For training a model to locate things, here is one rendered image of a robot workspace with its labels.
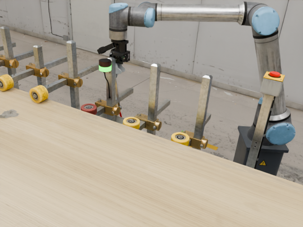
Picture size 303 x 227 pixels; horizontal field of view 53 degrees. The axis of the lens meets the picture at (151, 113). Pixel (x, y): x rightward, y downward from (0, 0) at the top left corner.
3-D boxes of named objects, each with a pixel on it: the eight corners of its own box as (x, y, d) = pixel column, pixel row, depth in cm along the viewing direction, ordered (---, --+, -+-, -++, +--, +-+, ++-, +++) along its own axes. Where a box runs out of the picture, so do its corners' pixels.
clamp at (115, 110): (100, 106, 172) (100, 98, 169) (120, 113, 167) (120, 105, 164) (94, 111, 167) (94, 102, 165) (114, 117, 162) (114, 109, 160)
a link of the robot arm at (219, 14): (268, 0, 158) (137, -2, 162) (274, 4, 147) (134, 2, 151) (263, 23, 163) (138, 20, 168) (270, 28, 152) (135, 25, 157)
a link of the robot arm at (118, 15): (127, 5, 141) (106, 4, 142) (127, 32, 147) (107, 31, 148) (130, 2, 149) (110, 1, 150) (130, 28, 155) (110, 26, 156)
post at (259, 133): (242, 175, 145) (265, 88, 124) (253, 179, 143) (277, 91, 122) (240, 180, 142) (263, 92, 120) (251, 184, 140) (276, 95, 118)
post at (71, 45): (75, 118, 184) (70, 39, 161) (80, 120, 183) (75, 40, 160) (72, 120, 181) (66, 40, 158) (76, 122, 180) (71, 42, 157)
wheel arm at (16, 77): (65, 59, 205) (65, 54, 203) (70, 60, 203) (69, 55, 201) (2, 83, 165) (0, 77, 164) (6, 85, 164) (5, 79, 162)
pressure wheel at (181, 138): (166, 153, 141) (168, 132, 135) (182, 150, 143) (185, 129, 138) (173, 164, 134) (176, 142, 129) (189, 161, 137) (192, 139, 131)
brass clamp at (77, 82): (65, 79, 177) (64, 71, 175) (84, 85, 172) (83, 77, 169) (57, 83, 172) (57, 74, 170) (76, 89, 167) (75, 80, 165)
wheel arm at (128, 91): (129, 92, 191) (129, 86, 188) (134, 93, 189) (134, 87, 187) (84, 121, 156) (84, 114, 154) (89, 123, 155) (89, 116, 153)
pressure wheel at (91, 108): (88, 120, 163) (87, 101, 157) (100, 124, 160) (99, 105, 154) (78, 126, 157) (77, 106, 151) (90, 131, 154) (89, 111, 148)
